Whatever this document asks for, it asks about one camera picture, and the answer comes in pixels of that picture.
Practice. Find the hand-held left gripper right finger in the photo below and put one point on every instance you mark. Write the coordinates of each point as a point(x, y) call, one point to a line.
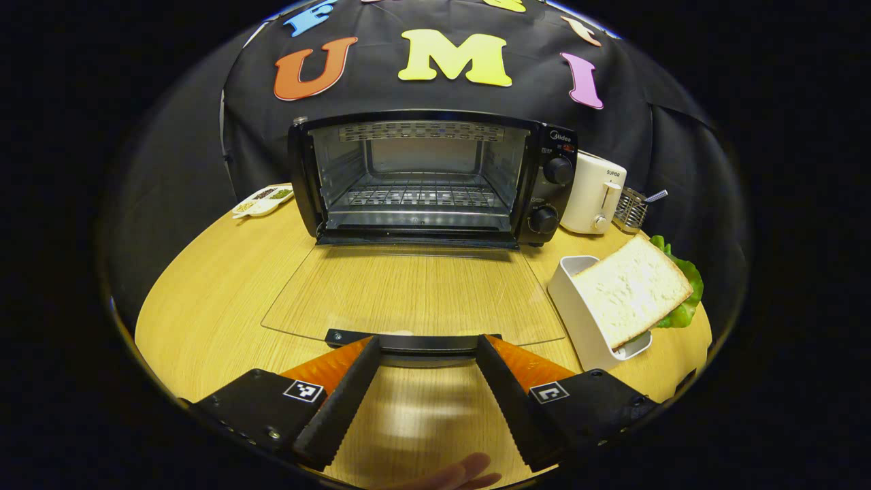
point(507, 398)

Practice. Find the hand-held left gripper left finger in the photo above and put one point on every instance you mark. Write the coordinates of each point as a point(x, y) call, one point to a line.
point(343, 401)

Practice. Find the lettuce bread sandwich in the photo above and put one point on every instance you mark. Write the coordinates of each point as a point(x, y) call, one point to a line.
point(629, 289)

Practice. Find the black electric oven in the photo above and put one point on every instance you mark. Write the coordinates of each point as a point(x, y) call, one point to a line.
point(544, 190)

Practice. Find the white plastic tray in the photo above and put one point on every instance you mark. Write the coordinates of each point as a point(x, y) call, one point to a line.
point(571, 306)

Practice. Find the white divided seasoning dish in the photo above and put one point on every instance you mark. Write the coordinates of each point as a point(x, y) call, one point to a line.
point(262, 202)

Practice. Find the white toaster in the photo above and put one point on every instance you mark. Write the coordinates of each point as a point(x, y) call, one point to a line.
point(588, 197)

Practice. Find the metal spoon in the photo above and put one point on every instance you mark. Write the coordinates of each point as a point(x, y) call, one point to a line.
point(656, 196)

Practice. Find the black backdrop cloth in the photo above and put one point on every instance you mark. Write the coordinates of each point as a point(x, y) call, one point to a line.
point(408, 95)

